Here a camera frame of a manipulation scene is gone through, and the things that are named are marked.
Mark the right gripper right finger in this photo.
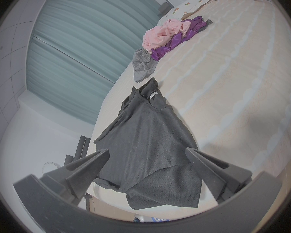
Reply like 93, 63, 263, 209
185, 148, 253, 201

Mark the dark grey garment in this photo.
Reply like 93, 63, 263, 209
199, 19, 213, 32

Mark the bed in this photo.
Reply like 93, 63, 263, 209
86, 0, 291, 221

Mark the black T-shirt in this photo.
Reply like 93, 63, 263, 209
93, 77, 203, 211

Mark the black chest of drawers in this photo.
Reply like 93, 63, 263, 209
64, 135, 90, 170

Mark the round mirror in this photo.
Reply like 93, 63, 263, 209
42, 162, 60, 175

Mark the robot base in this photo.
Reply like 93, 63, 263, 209
132, 216, 171, 224

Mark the grey bedside table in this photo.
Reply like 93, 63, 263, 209
159, 2, 172, 17

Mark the white printed pillow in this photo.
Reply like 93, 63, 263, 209
157, 0, 211, 26

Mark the pink garment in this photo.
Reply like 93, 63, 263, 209
142, 18, 191, 54

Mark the purple garment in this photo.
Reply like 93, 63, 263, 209
150, 16, 208, 61

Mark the blue-green curtain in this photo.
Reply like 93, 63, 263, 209
25, 37, 117, 126
31, 0, 166, 84

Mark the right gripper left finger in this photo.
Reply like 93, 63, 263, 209
40, 149, 111, 203

